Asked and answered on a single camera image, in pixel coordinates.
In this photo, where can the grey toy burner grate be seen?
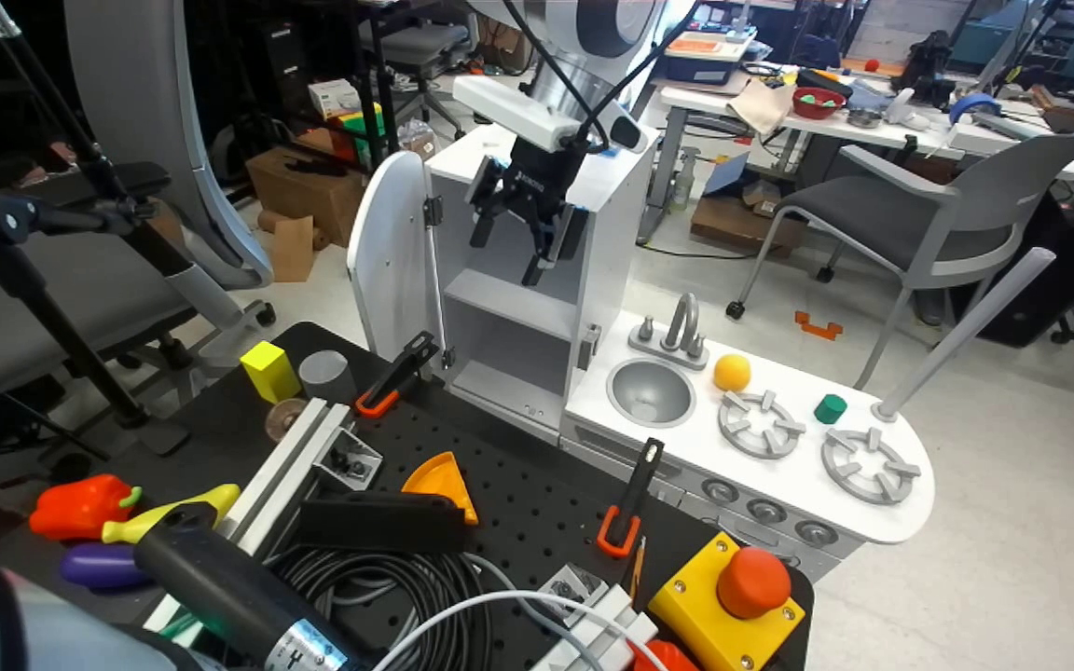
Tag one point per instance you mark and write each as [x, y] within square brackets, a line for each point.
[759, 421]
[870, 464]

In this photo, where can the silver toy sink bowl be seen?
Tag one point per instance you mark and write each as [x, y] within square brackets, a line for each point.
[650, 392]

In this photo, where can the black tripod stand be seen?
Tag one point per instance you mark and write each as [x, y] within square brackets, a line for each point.
[16, 219]

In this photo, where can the light blue object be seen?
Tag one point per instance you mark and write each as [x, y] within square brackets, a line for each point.
[54, 629]

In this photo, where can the yellow emergency stop button box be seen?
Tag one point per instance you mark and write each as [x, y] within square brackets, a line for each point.
[727, 604]

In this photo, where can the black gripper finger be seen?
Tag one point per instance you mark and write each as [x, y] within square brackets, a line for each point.
[491, 208]
[544, 249]

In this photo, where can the dark swivel chair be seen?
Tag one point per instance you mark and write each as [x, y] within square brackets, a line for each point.
[426, 47]

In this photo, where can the small cardboard box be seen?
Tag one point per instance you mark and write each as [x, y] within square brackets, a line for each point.
[293, 249]

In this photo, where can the yellow toy banana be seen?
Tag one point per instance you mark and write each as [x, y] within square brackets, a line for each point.
[169, 512]

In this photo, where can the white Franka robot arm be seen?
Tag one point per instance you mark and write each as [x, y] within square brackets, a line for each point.
[524, 111]

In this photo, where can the cluttered white desk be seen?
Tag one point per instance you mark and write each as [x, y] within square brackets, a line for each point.
[762, 116]

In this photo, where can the grey cylinder block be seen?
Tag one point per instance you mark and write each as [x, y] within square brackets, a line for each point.
[327, 369]

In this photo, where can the small red object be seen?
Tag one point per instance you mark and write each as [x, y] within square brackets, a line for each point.
[668, 655]

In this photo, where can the round wooden disc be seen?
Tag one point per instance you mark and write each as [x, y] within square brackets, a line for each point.
[281, 418]

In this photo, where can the purple toy eggplant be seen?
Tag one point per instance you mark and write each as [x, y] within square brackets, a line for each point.
[102, 567]

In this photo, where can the orange plastic bracket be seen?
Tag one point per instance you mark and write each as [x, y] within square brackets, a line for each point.
[816, 331]

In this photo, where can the grey office chair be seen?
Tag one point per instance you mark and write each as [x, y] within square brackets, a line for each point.
[922, 211]

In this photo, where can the orange black bar clamp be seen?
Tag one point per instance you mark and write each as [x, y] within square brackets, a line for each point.
[395, 377]
[627, 501]

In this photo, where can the grey toy faucet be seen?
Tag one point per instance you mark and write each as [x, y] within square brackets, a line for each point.
[682, 331]

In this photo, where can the black office chair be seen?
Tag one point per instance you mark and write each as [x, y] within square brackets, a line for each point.
[54, 286]

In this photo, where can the orange toy pepper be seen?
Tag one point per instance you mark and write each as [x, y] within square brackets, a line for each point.
[74, 510]

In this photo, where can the grey toy stove knob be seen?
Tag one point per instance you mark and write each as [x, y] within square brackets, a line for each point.
[765, 510]
[719, 490]
[815, 531]

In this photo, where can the orange plastic wedge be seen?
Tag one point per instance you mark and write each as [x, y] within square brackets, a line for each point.
[446, 481]

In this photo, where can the white blue toy carton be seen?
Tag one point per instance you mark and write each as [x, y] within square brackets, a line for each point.
[612, 150]

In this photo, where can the white toy fridge door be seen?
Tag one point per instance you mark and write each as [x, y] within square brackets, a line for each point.
[389, 261]

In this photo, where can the yellow toy ball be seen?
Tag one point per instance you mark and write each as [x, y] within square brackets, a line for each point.
[732, 369]

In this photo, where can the white toy play kitchen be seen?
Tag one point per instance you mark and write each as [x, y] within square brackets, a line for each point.
[686, 435]

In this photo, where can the black cylindrical device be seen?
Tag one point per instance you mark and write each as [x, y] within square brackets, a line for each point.
[223, 583]

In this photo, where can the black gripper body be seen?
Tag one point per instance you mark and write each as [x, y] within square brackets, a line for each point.
[544, 174]

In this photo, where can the red bowl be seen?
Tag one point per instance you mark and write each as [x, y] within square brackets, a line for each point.
[816, 102]

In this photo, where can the flat cardboard box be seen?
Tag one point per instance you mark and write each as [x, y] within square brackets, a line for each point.
[737, 220]

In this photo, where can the yellow block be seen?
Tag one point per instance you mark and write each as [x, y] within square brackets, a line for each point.
[269, 369]

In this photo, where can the aluminium extrusion rail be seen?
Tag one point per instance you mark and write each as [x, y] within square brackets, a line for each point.
[283, 475]

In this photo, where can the white plastic bracket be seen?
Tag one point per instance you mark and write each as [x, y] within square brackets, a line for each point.
[594, 625]

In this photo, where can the large cardboard box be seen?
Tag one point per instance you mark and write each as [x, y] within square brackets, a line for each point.
[308, 193]

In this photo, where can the black foam pad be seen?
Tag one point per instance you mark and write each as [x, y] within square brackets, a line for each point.
[374, 524]

